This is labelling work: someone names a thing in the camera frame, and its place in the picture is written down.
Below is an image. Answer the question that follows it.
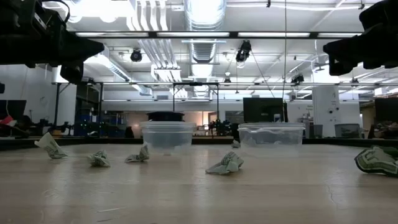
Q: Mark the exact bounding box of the red and white object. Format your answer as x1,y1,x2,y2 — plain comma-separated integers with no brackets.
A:
0,115,16,127

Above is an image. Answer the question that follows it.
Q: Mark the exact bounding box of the black left wrist camera cable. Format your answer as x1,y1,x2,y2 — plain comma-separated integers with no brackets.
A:
40,0,71,24

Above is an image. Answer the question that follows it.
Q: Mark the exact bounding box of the black shelving rack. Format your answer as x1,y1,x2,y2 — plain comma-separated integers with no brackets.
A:
74,81,104,138

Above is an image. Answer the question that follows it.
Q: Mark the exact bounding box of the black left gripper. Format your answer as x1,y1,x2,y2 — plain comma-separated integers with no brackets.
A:
0,0,105,85

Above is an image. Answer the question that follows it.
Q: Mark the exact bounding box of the person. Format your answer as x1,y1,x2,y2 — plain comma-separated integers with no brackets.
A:
17,114,35,133

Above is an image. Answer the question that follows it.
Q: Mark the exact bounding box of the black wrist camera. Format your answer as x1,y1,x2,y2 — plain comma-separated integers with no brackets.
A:
359,0,398,32
30,1,68,34

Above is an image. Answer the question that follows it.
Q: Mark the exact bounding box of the white column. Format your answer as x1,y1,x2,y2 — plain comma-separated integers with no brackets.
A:
312,85,341,138

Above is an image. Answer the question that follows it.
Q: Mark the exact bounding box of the rectangular clear plastic bin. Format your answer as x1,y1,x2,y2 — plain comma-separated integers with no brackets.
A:
238,122,306,157

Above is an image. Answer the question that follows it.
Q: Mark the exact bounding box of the black rail with light strips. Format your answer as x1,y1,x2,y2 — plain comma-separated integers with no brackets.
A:
70,30,363,40

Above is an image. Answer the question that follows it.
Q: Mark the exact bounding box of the black ceiling spotlight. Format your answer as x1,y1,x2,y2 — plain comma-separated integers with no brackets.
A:
290,73,305,85
235,40,252,63
129,49,143,63

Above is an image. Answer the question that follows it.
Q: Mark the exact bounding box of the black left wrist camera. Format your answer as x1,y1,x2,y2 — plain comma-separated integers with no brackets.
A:
30,1,68,34

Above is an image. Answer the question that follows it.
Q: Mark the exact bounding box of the grey storage crate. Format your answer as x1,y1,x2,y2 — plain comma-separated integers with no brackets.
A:
334,123,362,139

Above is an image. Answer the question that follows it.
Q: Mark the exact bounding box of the black aluminium rig frame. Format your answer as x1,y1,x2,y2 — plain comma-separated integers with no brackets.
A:
0,136,398,151

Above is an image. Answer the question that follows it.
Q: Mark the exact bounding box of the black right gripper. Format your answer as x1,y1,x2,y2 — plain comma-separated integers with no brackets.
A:
323,29,398,77

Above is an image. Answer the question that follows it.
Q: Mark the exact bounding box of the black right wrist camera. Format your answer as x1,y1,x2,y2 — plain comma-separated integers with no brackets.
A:
359,0,398,32

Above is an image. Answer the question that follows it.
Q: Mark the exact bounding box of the round clear plastic bin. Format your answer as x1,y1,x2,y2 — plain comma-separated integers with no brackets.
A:
139,121,197,156

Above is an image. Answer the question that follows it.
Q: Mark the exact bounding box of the silver ventilation duct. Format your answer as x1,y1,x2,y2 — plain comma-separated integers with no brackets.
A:
183,0,228,65

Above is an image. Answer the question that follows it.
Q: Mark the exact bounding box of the thin hanging cable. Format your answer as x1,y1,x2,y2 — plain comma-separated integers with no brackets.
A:
281,0,289,100

